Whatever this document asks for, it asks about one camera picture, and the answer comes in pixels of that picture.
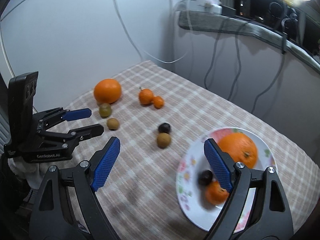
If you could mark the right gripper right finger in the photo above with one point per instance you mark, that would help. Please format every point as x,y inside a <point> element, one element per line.
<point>270,215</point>

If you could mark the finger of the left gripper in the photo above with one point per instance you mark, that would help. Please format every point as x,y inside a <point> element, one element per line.
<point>85,133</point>
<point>77,114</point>

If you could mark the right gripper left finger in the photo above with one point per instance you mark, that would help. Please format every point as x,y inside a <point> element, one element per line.
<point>52,216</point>

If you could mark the green-brown round fruit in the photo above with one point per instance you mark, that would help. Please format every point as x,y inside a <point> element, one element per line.
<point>105,110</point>

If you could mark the tan longan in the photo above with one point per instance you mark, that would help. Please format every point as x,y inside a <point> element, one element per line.
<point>113,124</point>
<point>163,140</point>

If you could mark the medium mandarin orange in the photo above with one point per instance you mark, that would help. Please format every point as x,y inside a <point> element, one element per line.
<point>215,194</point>

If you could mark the stemmed mandarin orange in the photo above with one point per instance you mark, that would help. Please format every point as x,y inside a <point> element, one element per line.
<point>146,96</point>

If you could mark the small oval mandarin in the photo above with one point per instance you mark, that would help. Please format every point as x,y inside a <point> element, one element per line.
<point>158,102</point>

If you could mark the large orange on cloth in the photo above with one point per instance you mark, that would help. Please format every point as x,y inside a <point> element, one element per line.
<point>107,91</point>

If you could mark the dark purple fruit in plate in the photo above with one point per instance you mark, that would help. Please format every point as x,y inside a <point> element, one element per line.
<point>205,178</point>

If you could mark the large orange in plate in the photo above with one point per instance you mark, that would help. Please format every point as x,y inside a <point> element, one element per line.
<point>241,148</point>

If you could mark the pink plaid tablecloth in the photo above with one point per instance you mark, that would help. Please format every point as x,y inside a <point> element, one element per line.
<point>139,197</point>

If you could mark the dark purple fruit on cloth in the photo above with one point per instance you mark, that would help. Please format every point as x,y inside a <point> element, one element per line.
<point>164,128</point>

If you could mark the tan longan beside purple fruit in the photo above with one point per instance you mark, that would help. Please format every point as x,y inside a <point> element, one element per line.
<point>163,140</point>

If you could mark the white power adapter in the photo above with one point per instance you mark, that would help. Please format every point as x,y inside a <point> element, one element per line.
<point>211,6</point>

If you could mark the black box on sill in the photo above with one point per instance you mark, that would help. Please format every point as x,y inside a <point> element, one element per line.
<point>228,11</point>

